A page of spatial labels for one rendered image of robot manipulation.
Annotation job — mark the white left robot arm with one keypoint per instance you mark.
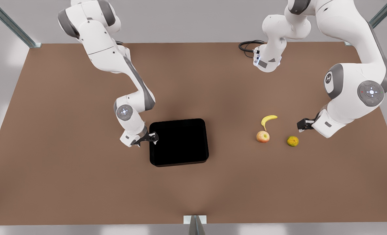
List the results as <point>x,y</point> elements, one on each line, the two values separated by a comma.
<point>353,58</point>

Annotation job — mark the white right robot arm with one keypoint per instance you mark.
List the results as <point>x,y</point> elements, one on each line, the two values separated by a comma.
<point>128,70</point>

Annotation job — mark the yellow green orange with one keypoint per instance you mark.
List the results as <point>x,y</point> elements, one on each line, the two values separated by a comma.
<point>292,141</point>

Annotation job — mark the black square tray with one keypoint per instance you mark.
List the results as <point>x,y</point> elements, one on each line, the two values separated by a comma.
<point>179,142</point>

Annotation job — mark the yellow banana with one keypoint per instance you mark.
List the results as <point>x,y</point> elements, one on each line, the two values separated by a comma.
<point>267,120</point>

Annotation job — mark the red yellow apple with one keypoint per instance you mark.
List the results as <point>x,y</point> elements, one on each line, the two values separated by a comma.
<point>263,136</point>

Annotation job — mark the silver frame post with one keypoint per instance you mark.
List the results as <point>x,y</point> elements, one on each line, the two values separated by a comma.
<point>378,16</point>
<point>196,224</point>
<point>12,23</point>

